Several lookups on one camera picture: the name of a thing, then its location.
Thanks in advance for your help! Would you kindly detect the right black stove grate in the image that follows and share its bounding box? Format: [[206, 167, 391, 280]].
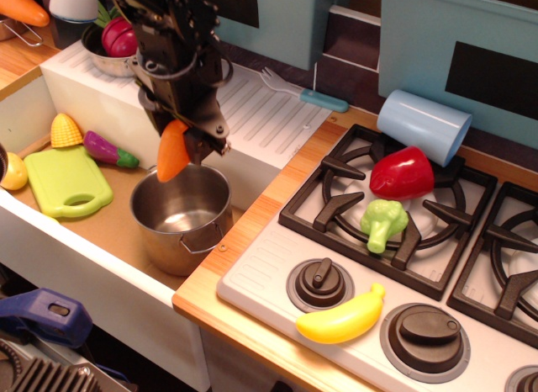
[[447, 183, 537, 348]]

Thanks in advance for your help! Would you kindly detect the blue handled toy fork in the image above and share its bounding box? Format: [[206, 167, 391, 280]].
[[260, 67, 349, 113]]

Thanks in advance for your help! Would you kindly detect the left black stove grate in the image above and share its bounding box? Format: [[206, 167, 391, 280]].
[[278, 124, 497, 300]]

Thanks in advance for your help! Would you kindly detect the left black stove knob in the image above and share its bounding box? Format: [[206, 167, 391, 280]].
[[286, 257, 355, 313]]

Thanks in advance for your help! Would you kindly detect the green toy cutting board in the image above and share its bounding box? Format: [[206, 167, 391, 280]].
[[24, 146, 113, 218]]

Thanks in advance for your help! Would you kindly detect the black stove grate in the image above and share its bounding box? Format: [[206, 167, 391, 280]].
[[447, 183, 537, 348], [278, 124, 497, 300]]

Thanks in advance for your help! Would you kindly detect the small steel bowl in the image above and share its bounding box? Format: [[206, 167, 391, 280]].
[[81, 24, 135, 77]]

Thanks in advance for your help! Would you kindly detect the grey stove top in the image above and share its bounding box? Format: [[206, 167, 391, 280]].
[[216, 147, 538, 392]]

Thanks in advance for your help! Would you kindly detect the black stove knob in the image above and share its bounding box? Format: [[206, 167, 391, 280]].
[[286, 257, 355, 313], [504, 365, 537, 392], [379, 304, 471, 384]]

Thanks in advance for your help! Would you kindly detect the white toy sink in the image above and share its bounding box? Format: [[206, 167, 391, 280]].
[[1, 39, 328, 391]]

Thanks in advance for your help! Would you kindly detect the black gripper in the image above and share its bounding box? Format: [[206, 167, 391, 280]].
[[133, 50, 231, 163]]

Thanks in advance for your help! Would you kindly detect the purple toy eggplant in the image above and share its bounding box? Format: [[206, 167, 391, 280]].
[[83, 130, 140, 168]]

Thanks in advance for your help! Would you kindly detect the blue clamp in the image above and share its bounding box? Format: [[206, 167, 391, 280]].
[[1, 288, 93, 348]]

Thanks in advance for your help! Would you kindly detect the right black stove knob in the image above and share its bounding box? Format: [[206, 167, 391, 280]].
[[504, 365, 537, 392]]

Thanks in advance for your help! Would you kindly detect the black braided cable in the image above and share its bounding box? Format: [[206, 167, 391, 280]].
[[0, 336, 26, 384]]

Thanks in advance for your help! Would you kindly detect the steel pot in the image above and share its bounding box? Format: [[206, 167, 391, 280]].
[[129, 165, 234, 277]]

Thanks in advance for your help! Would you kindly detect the orange toy carrot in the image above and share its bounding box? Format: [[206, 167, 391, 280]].
[[156, 119, 190, 183]]

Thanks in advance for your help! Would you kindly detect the green toy broccoli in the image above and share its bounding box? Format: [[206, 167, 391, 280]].
[[361, 199, 409, 254]]

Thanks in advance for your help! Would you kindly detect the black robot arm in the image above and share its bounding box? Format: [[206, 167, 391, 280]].
[[112, 0, 234, 164]]

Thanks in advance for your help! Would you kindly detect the yellow toy potato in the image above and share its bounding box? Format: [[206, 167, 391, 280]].
[[1, 152, 28, 190]]

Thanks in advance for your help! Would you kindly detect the steel strainer top left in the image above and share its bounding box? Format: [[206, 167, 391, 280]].
[[0, 15, 44, 47]]

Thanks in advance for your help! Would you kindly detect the red toy radish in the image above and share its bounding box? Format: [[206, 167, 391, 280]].
[[101, 17, 138, 58]]

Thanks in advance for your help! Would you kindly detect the yellow toy banana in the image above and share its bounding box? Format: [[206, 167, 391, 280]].
[[295, 283, 386, 344]]

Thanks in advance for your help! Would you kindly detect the white cup top left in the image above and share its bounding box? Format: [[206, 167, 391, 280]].
[[49, 0, 98, 24]]

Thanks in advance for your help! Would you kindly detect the orange carrot top left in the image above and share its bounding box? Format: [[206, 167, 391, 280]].
[[1, 0, 50, 27]]

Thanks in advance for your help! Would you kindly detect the red toy bell pepper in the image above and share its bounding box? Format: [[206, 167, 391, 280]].
[[369, 146, 435, 201]]

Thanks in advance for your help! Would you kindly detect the middle black stove knob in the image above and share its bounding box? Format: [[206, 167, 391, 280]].
[[379, 304, 471, 384]]

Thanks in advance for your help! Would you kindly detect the yellow toy corn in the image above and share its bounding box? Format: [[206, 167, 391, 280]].
[[50, 114, 83, 148]]

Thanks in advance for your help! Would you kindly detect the light blue plastic cup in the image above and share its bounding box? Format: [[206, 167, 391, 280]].
[[377, 90, 472, 167]]

